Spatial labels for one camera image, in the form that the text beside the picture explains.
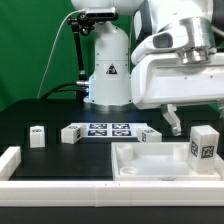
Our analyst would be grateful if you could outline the white U-shaped fence wall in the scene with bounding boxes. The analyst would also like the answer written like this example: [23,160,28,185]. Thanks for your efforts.
[0,146,224,207]

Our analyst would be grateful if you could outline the grey camera on mount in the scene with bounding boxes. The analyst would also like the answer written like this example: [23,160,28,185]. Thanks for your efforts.
[85,7,116,21]

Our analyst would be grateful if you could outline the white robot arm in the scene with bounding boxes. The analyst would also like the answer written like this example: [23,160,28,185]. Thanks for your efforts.
[71,0,224,135]

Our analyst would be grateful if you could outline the black cables at base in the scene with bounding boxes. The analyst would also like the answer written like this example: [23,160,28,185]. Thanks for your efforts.
[39,81,90,100]

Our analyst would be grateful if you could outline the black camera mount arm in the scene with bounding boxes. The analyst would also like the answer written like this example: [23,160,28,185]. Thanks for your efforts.
[67,14,95,101]

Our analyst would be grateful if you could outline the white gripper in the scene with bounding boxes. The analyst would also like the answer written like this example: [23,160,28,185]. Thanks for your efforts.
[131,53,224,136]

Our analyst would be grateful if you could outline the white camera cable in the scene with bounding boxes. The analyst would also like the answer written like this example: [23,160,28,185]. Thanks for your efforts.
[36,9,87,100]

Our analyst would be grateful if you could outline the fiducial tag sheet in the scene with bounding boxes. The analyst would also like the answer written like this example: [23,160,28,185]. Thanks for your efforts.
[68,123,147,138]

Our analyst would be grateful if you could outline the white square tabletop panel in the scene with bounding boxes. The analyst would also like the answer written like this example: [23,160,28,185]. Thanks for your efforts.
[111,142,224,181]

